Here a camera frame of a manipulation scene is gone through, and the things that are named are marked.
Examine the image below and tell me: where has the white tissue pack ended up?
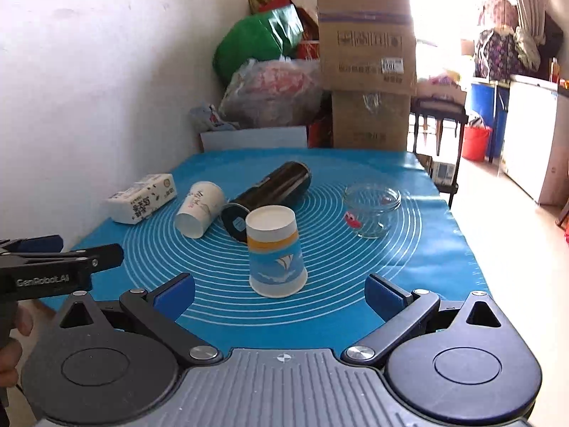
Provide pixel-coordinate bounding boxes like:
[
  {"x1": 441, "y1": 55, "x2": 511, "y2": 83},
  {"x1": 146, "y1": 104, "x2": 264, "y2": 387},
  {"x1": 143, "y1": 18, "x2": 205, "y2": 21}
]
[{"x1": 105, "y1": 173, "x2": 179, "y2": 225}]

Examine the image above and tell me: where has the white flat board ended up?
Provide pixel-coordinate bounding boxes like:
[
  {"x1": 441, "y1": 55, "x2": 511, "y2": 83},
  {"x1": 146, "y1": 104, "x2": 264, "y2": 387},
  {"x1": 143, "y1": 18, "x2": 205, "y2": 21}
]
[{"x1": 200, "y1": 126, "x2": 309, "y2": 154}]

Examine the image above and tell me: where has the white bathroom scale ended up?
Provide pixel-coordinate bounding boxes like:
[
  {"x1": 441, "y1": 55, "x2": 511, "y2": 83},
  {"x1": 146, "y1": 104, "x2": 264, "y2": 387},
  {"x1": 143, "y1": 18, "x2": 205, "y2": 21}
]
[{"x1": 431, "y1": 160, "x2": 458, "y2": 186}]

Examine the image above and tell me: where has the plain cardboard box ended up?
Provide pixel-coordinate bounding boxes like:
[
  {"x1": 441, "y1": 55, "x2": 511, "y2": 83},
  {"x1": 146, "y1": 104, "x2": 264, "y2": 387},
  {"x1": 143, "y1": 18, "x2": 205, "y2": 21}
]
[{"x1": 331, "y1": 90, "x2": 412, "y2": 151}]

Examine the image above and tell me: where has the dark wooden stool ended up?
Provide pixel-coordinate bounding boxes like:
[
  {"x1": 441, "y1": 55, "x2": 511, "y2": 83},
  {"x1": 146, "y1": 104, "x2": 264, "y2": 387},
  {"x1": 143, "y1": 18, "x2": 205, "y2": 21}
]
[{"x1": 410, "y1": 97, "x2": 469, "y2": 209}]

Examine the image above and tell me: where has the person's left hand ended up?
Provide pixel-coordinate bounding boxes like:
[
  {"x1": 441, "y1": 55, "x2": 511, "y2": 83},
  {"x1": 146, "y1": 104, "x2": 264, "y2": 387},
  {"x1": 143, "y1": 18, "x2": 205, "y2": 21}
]
[{"x1": 0, "y1": 301, "x2": 34, "y2": 389}]

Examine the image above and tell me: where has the blue plastic barrel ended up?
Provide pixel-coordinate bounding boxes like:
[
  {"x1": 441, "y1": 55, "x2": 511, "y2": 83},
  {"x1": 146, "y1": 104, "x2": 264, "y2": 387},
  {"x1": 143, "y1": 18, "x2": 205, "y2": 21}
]
[{"x1": 470, "y1": 79, "x2": 508, "y2": 129}]

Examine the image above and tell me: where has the blue and orange paper cup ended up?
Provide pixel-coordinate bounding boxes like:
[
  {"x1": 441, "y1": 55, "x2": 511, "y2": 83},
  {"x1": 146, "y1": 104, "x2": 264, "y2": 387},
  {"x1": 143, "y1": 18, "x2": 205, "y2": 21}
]
[{"x1": 245, "y1": 205, "x2": 308, "y2": 299}]

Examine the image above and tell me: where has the white chest freezer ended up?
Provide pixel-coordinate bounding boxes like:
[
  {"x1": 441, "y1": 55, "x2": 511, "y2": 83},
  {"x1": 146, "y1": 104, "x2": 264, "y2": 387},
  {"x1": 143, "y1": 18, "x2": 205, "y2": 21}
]
[{"x1": 501, "y1": 74, "x2": 565, "y2": 206}]

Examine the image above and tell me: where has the beige curtain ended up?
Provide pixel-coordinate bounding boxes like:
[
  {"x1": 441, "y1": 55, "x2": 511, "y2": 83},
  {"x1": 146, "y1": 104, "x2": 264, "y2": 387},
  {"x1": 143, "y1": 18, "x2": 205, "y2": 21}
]
[{"x1": 509, "y1": 0, "x2": 548, "y2": 71}]

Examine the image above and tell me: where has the white paper cup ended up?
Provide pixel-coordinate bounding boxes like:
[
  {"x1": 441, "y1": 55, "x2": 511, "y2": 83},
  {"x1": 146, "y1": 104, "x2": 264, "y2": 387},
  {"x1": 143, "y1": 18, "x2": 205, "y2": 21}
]
[{"x1": 174, "y1": 181, "x2": 226, "y2": 239}]

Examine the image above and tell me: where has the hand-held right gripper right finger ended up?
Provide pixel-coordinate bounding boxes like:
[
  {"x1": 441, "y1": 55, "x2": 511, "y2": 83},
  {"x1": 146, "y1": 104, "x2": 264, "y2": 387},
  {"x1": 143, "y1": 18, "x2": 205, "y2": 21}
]
[{"x1": 341, "y1": 273, "x2": 512, "y2": 368}]

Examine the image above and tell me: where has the clear glass jar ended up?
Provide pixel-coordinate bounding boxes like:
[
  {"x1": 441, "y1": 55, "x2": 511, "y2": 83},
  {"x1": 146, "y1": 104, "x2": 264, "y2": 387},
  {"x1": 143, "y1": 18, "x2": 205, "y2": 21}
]
[{"x1": 342, "y1": 183, "x2": 402, "y2": 239}]

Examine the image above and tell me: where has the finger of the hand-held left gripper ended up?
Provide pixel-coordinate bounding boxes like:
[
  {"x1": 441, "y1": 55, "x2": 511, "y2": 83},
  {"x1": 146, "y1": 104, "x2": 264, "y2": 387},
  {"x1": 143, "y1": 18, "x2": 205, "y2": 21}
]
[
  {"x1": 0, "y1": 234, "x2": 63, "y2": 255},
  {"x1": 67, "y1": 243, "x2": 124, "y2": 272}
]

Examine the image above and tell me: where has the large taped cardboard box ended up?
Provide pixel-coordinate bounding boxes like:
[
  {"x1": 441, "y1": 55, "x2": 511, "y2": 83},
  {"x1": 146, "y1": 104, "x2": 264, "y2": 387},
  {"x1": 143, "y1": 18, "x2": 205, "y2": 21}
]
[{"x1": 314, "y1": 0, "x2": 419, "y2": 96}]

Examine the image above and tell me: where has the clear bag with red contents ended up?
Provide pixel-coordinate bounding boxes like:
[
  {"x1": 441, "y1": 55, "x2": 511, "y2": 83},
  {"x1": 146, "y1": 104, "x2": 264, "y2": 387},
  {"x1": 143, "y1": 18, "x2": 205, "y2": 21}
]
[{"x1": 219, "y1": 57, "x2": 324, "y2": 130}]

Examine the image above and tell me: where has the blue silicone mat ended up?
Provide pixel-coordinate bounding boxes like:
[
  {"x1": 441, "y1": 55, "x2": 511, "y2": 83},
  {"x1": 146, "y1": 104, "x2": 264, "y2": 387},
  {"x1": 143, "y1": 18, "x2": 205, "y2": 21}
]
[{"x1": 42, "y1": 148, "x2": 492, "y2": 353}]

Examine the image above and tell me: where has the red gift box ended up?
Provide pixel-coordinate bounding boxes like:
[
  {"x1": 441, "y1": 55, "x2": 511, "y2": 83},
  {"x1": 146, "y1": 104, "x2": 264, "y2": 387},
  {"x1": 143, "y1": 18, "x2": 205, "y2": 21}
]
[{"x1": 295, "y1": 39, "x2": 321, "y2": 61}]

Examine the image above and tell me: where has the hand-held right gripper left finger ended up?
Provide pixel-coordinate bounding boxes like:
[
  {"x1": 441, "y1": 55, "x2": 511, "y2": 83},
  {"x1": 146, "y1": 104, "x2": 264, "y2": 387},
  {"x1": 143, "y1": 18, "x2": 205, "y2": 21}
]
[{"x1": 58, "y1": 273, "x2": 224, "y2": 368}]

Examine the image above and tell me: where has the red bucket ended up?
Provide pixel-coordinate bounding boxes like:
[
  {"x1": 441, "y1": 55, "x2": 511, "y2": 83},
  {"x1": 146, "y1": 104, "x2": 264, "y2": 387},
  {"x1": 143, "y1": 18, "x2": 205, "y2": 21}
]
[{"x1": 461, "y1": 125, "x2": 493, "y2": 162}]

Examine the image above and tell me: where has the green plastic bag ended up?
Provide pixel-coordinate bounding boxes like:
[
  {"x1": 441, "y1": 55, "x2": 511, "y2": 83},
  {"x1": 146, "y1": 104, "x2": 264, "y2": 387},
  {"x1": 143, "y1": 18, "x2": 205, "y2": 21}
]
[{"x1": 213, "y1": 4, "x2": 306, "y2": 83}]

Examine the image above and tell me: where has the black cylindrical flask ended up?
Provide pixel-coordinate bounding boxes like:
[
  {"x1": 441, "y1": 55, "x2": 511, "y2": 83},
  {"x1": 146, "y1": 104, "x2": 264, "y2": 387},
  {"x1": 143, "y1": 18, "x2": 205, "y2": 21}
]
[{"x1": 220, "y1": 161, "x2": 312, "y2": 244}]

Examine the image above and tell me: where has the small crumpled plastic bag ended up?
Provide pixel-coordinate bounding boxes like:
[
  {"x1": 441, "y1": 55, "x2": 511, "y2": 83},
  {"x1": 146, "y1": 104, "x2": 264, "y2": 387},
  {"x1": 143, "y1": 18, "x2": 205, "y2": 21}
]
[{"x1": 190, "y1": 103, "x2": 241, "y2": 132}]

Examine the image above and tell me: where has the floral fabric bag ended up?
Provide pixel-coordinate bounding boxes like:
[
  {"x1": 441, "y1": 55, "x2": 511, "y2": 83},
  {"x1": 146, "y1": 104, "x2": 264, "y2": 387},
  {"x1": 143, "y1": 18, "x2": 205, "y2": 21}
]
[{"x1": 473, "y1": 27, "x2": 522, "y2": 81}]

